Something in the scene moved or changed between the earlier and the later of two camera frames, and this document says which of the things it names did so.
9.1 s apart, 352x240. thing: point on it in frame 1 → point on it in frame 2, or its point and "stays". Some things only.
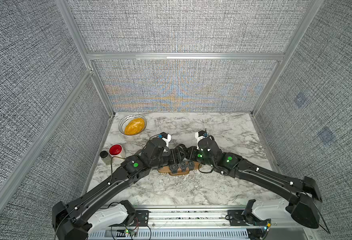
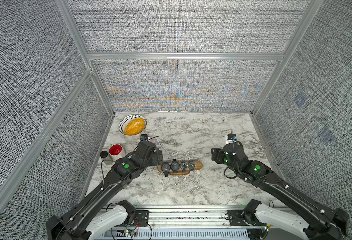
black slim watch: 183,166 stays
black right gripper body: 196,155 → 221,158
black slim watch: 191,165 stays
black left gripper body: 171,157 → 155,161
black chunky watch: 174,168 stays
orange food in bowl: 134,126 stays
